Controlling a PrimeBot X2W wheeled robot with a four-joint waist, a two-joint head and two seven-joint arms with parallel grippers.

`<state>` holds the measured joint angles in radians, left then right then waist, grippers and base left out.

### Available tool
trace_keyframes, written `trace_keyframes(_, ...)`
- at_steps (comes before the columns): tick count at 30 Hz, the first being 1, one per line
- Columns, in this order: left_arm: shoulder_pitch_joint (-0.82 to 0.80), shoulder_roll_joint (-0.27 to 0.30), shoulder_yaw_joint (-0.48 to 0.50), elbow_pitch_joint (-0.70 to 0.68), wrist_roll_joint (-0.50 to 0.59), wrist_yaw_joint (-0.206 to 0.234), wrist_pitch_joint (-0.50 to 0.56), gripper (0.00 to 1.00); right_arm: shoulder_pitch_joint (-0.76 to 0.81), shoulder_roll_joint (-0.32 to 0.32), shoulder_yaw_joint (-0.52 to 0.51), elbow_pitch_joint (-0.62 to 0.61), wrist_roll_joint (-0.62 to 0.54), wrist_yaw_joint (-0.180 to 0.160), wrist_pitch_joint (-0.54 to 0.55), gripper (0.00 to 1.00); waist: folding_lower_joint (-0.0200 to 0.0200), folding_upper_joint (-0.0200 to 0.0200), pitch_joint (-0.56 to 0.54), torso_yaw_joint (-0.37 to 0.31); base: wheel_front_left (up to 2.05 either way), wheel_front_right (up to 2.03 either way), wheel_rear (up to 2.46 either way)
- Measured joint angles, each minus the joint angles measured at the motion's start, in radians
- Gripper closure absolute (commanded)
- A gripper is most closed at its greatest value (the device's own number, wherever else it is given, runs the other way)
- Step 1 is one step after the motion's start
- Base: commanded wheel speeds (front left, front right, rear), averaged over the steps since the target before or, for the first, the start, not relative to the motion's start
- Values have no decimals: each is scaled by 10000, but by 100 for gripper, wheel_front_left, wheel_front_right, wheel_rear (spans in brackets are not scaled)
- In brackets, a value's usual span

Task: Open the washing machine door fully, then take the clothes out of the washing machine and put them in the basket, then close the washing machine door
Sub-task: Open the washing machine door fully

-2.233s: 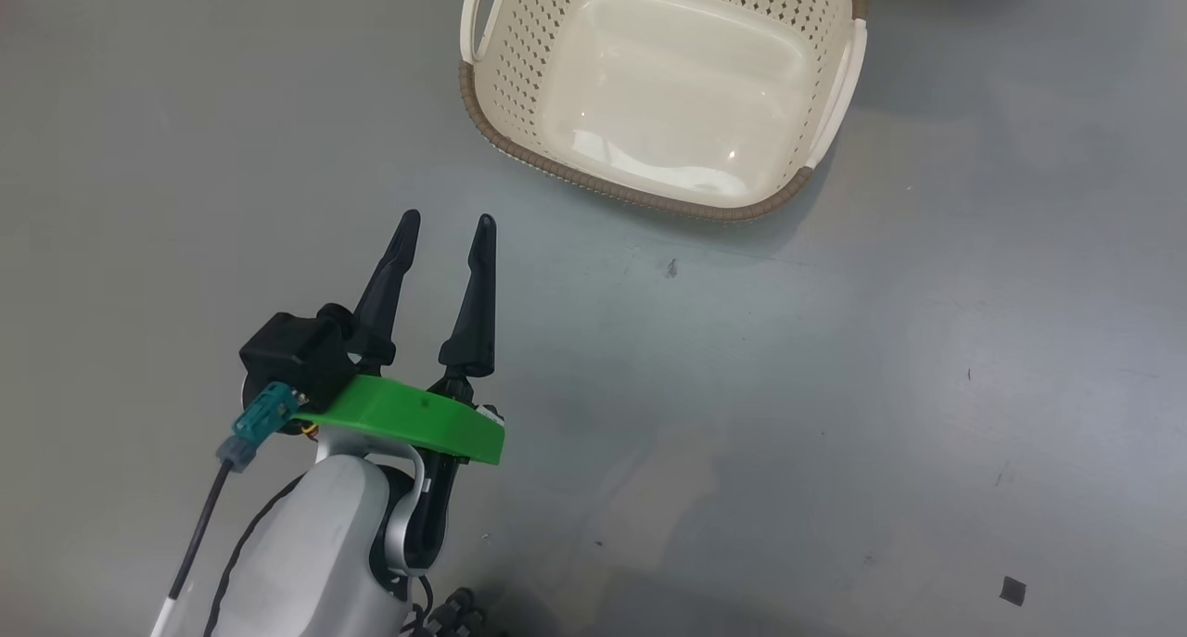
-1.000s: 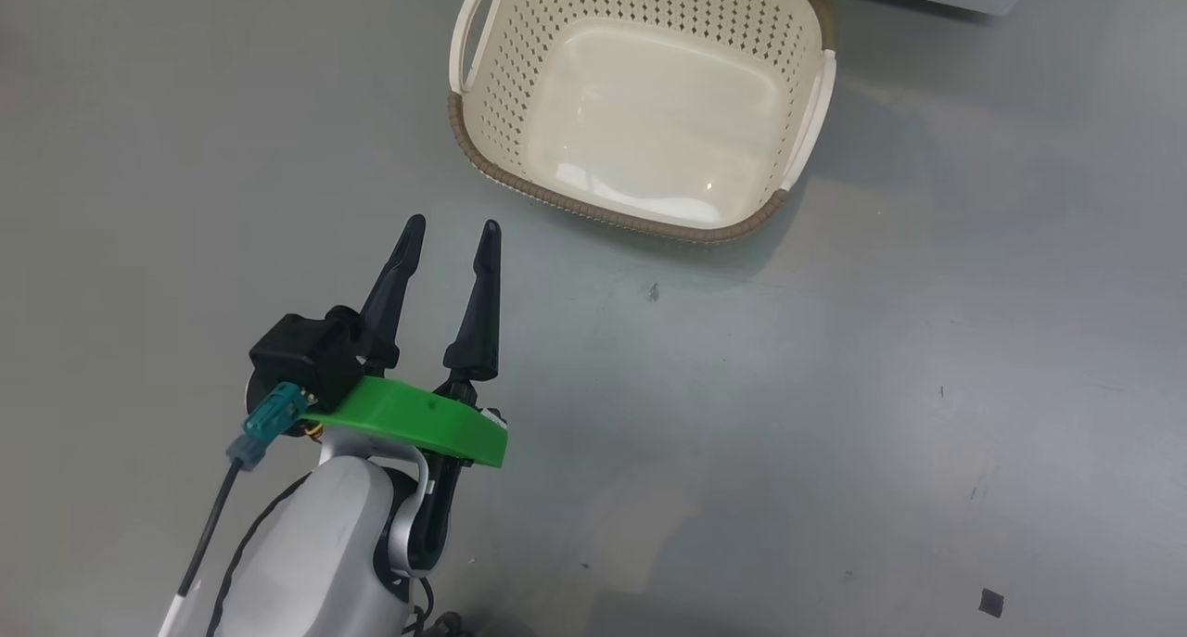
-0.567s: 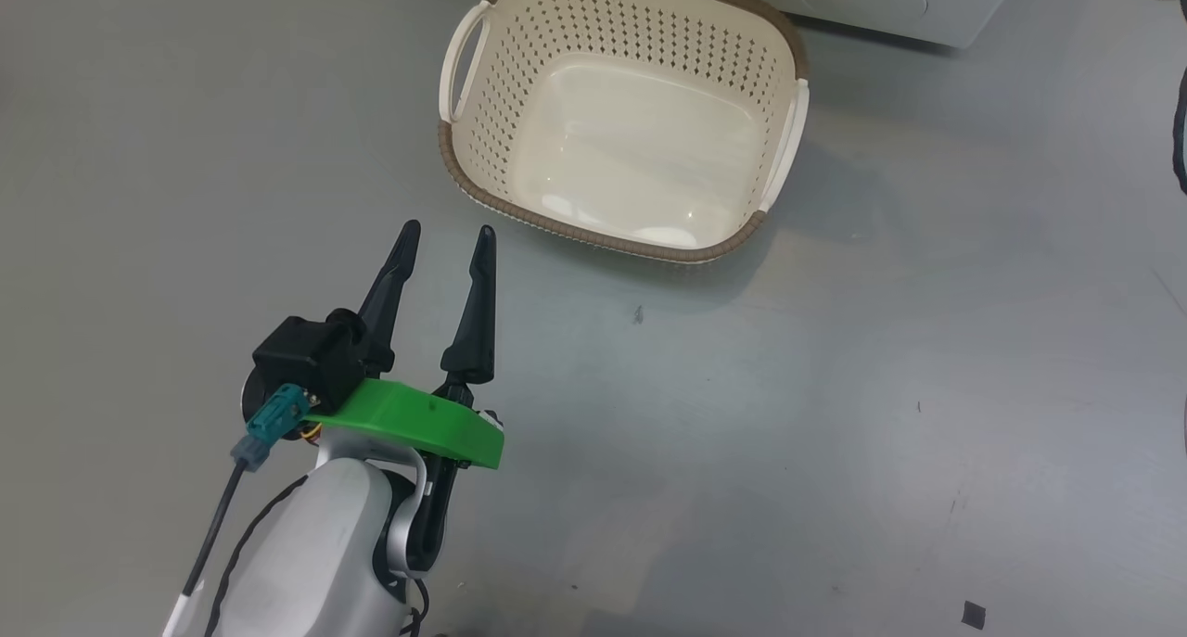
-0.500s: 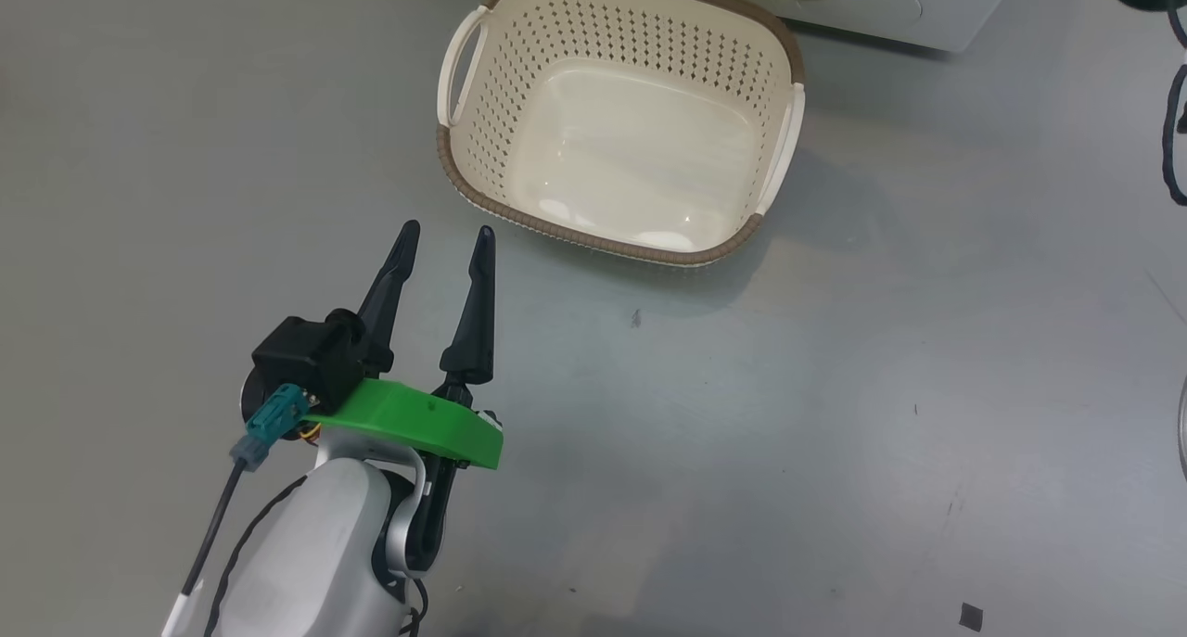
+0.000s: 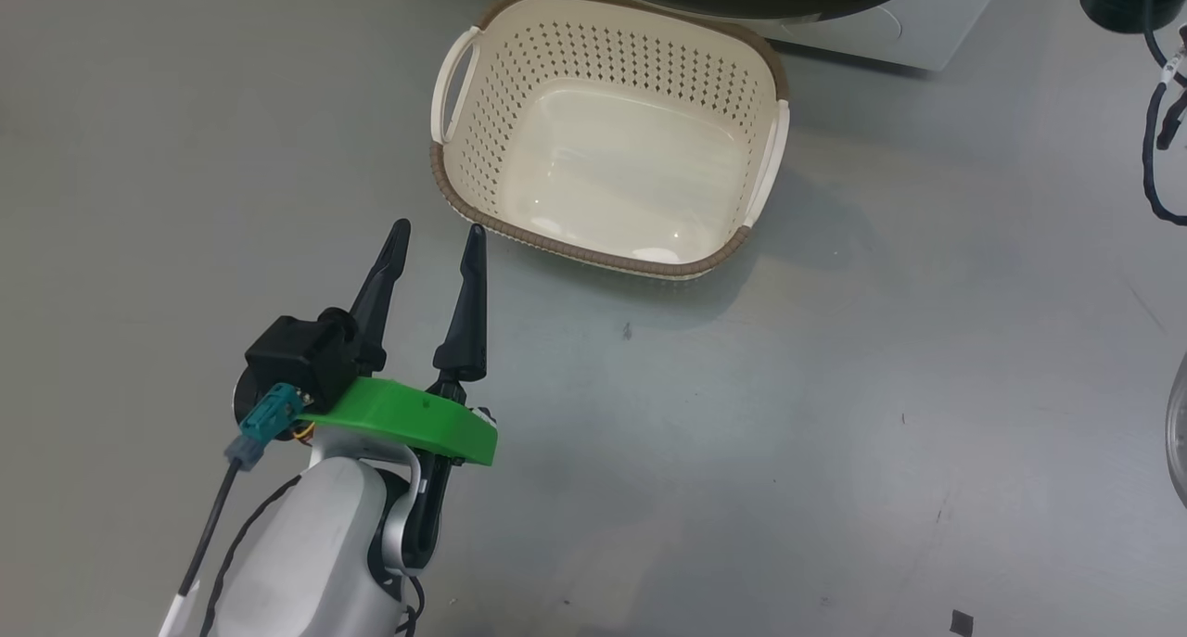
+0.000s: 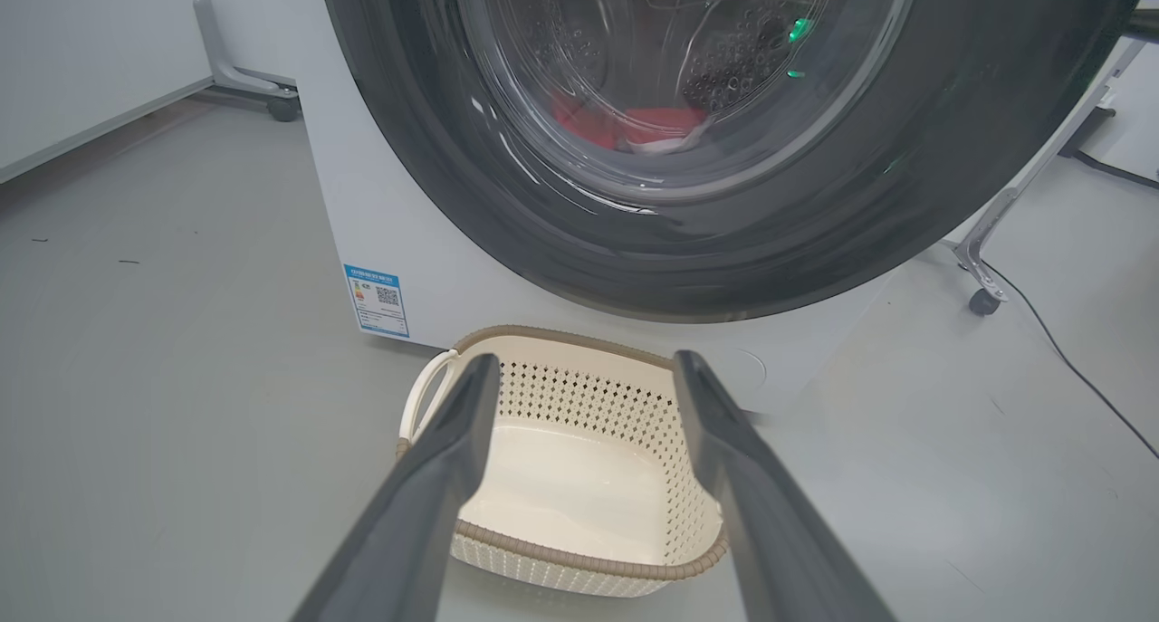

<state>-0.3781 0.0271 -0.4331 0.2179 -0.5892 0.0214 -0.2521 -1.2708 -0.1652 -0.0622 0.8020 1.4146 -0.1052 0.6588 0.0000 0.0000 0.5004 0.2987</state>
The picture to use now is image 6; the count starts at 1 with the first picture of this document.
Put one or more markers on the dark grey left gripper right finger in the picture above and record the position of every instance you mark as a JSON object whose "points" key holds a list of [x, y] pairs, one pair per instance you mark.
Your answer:
{"points": [[761, 513]]}

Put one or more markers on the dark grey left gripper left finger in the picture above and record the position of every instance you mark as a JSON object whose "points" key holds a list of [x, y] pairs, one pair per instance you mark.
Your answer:
{"points": [[426, 504]]}

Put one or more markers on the white red-trimmed garment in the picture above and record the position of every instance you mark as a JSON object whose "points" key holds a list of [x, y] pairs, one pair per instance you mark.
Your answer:
{"points": [[672, 145]]}

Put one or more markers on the black glass washing machine door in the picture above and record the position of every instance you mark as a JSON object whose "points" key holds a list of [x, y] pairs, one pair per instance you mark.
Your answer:
{"points": [[905, 151]]}

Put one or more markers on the red garment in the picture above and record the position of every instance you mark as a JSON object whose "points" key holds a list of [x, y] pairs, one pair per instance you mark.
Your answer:
{"points": [[661, 124]]}

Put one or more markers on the cream perforated laundry basket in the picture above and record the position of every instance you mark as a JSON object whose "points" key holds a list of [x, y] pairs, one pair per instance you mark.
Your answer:
{"points": [[579, 495]]}

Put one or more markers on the white washing machine body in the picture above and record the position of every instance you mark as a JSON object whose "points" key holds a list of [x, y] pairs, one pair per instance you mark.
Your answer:
{"points": [[435, 260]]}

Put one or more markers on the blue energy label sticker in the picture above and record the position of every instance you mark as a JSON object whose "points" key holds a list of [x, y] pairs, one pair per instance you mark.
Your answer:
{"points": [[378, 301]]}

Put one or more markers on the white partition with metal foot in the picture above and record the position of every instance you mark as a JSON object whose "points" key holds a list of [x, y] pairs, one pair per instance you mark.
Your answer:
{"points": [[1014, 196]]}

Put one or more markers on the white partition with dark caster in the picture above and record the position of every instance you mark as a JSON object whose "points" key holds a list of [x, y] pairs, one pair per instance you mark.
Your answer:
{"points": [[81, 52]]}

